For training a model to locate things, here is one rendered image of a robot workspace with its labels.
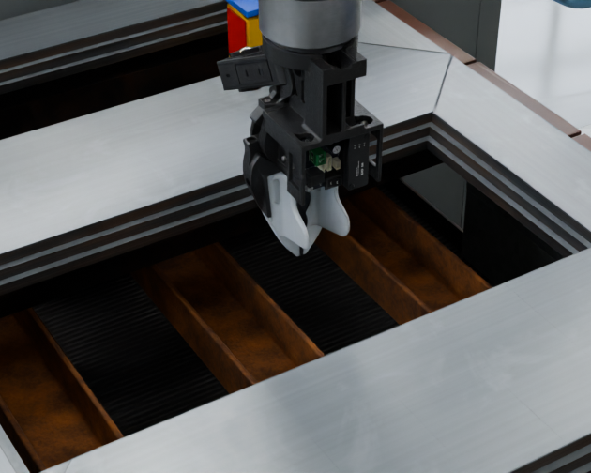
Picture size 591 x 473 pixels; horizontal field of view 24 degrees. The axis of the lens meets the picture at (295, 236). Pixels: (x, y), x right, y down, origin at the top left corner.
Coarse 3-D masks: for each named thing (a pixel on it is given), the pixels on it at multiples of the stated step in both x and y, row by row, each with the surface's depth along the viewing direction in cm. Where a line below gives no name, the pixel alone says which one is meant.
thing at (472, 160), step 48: (48, 48) 153; (96, 48) 155; (144, 48) 158; (384, 144) 139; (432, 144) 140; (192, 192) 130; (240, 192) 132; (528, 192) 131; (48, 240) 124; (96, 240) 126; (144, 240) 128; (576, 240) 125; (0, 288) 122; (0, 432) 107
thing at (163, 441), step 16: (144, 432) 103; (160, 432) 103; (176, 432) 103; (112, 448) 102; (128, 448) 102; (144, 448) 102; (160, 448) 102; (176, 448) 102; (192, 448) 102; (80, 464) 101; (96, 464) 101; (112, 464) 101; (128, 464) 101; (144, 464) 101; (160, 464) 101; (176, 464) 101; (192, 464) 101
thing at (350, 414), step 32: (352, 352) 111; (288, 384) 108; (320, 384) 108; (352, 384) 108; (320, 416) 105; (352, 416) 105; (384, 416) 105; (320, 448) 102; (352, 448) 102; (384, 448) 102; (416, 448) 102
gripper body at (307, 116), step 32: (288, 64) 99; (320, 64) 97; (352, 64) 98; (288, 96) 103; (320, 96) 98; (352, 96) 101; (256, 128) 106; (288, 128) 102; (320, 128) 100; (352, 128) 101; (288, 160) 102; (320, 160) 102; (352, 160) 103
